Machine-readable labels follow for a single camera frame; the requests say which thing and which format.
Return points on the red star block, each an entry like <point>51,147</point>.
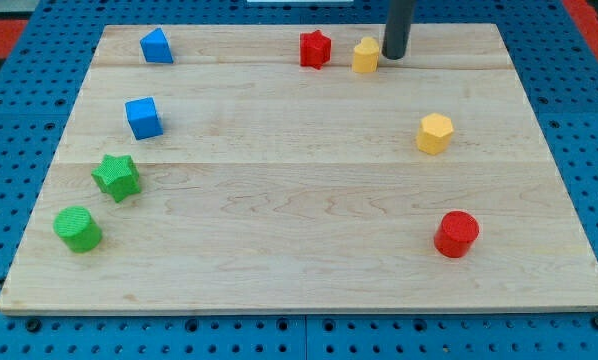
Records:
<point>315,49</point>

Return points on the yellow heart block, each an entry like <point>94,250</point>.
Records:
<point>365,56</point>

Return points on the green star block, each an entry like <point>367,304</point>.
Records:
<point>117,176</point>

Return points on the light wooden board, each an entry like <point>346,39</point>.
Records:
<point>279,189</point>

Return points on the yellow hexagon block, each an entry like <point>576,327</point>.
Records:
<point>434,133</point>

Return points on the blue cube block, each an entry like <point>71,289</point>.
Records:
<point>143,118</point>

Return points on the red cylinder block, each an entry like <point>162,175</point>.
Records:
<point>456,234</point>

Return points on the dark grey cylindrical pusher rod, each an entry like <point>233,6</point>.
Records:
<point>399,19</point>

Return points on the blue triangular block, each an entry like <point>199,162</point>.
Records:
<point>155,47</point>

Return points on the green cylinder block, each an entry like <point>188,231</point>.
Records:
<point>76,227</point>

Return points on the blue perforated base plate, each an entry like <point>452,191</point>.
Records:
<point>38,86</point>

